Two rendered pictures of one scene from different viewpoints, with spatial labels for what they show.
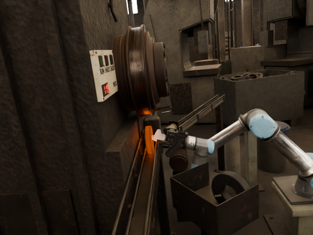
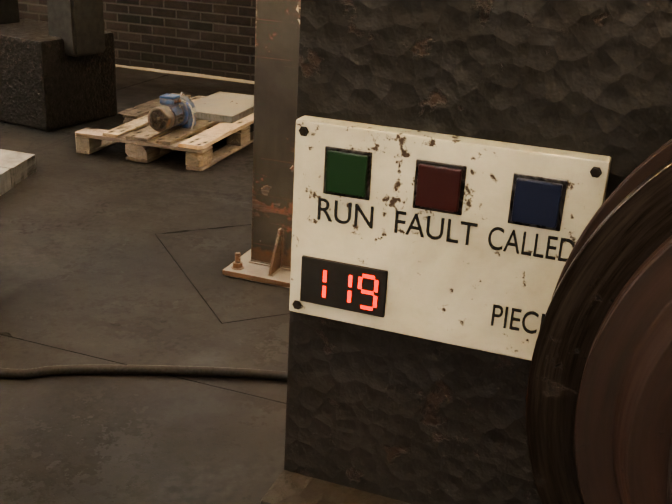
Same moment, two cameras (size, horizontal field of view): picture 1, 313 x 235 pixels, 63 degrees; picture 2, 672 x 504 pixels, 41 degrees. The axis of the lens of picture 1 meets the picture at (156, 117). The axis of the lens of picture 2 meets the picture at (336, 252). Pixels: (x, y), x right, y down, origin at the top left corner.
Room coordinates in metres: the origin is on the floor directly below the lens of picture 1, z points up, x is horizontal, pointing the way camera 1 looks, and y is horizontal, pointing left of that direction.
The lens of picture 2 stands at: (1.12, -0.54, 1.41)
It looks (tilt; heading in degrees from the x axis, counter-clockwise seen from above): 21 degrees down; 104
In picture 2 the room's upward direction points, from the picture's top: 3 degrees clockwise
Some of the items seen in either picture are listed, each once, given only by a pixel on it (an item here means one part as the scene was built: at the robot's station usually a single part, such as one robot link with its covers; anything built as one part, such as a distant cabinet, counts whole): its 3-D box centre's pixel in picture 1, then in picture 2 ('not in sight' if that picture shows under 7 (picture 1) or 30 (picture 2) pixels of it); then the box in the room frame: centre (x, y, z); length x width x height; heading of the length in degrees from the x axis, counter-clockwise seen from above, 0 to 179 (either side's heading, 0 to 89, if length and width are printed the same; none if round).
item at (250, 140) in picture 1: (250, 152); not in sight; (1.97, -0.75, 0.31); 0.24 x 0.16 x 0.62; 175
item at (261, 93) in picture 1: (253, 98); not in sight; (3.68, -1.46, 0.39); 1.03 x 0.83 x 0.77; 100
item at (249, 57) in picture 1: (256, 73); not in sight; (5.28, -2.16, 0.55); 1.10 x 0.53 x 1.10; 15
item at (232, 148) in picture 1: (232, 161); not in sight; (1.95, -0.59, 0.26); 0.12 x 0.12 x 0.52
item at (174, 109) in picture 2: not in sight; (180, 110); (-1.00, 4.18, 0.25); 0.40 x 0.24 x 0.22; 85
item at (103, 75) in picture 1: (105, 73); (436, 240); (1.03, 0.18, 1.15); 0.26 x 0.02 x 0.18; 175
